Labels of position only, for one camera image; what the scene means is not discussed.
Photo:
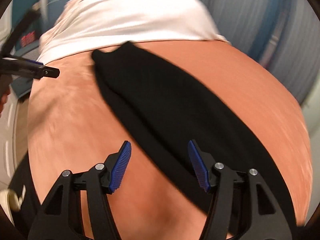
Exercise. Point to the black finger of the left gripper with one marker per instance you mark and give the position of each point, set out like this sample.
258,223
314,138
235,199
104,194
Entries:
27,68

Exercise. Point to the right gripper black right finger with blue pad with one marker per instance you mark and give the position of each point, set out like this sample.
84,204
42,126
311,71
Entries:
242,203

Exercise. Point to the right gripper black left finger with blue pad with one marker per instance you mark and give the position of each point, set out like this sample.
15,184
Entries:
60,216

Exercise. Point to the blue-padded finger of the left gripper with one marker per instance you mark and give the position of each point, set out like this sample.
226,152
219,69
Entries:
37,62

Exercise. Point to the black pants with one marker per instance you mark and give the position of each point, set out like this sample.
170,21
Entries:
164,107

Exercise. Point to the person's hand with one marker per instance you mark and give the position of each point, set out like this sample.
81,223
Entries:
4,99

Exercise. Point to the blue upholstered headboard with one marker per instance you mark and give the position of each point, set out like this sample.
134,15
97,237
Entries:
50,12

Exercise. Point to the orange velvet bed cover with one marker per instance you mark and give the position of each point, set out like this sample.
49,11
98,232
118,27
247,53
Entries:
70,127

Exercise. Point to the white pillow cover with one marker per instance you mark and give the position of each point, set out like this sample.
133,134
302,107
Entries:
91,24

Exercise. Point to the grey striped curtain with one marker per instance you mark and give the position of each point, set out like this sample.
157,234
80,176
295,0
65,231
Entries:
280,35

